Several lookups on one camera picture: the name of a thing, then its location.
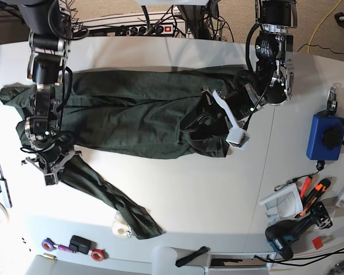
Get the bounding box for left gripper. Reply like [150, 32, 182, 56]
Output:
[180, 87, 263, 152]

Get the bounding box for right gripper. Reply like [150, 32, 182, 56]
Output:
[21, 145, 81, 186]

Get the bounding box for dark green t-shirt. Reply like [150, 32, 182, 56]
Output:
[0, 66, 238, 239]

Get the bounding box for blue box with black knob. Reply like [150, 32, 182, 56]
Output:
[306, 85, 344, 172]

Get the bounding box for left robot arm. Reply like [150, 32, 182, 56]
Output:
[180, 1, 298, 151]

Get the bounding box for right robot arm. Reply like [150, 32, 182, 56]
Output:
[15, 1, 89, 186]

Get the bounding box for grey usb hub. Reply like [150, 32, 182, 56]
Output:
[0, 178, 12, 209]

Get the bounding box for purple tape roll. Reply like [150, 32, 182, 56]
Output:
[41, 238, 56, 252]

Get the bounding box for clear tape rolls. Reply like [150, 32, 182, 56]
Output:
[111, 211, 132, 238]

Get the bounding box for red tape roll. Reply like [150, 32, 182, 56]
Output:
[91, 249, 105, 262]

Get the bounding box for black power strip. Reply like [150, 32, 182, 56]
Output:
[115, 25, 175, 37]

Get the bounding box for rolled paper sheet with drawing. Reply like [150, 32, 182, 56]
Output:
[259, 183, 303, 222]

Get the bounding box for orange black utility knife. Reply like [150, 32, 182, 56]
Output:
[294, 178, 331, 219]

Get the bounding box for red square sticker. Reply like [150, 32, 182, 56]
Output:
[312, 237, 323, 250]

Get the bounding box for black action camera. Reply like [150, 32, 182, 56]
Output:
[69, 235, 92, 254]

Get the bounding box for dark teal cordless drill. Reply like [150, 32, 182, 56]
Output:
[265, 202, 333, 261]

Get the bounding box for black strap handle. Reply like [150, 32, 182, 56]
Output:
[175, 246, 210, 268]

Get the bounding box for yellow cable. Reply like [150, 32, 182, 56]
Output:
[307, 0, 343, 54]

